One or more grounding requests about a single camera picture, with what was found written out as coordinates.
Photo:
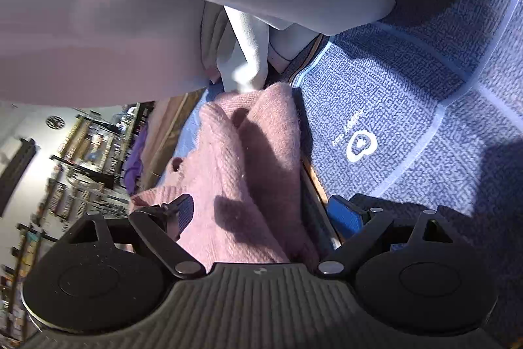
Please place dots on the purple cloth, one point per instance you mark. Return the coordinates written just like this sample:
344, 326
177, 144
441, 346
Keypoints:
133, 165

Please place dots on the pink knitted sweater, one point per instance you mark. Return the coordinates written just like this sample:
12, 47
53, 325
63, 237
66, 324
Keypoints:
244, 178

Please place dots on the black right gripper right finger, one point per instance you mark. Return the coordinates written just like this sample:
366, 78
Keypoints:
370, 226

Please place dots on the round black wall ornament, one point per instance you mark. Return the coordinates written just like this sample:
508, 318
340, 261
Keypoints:
55, 122

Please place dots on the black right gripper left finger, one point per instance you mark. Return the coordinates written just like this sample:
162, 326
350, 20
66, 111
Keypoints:
152, 231

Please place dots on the dark wooden wall shelf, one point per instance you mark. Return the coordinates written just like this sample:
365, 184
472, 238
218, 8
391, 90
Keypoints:
12, 174

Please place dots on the blue patterned bed sheet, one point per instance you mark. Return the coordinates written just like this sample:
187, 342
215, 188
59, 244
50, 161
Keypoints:
425, 108

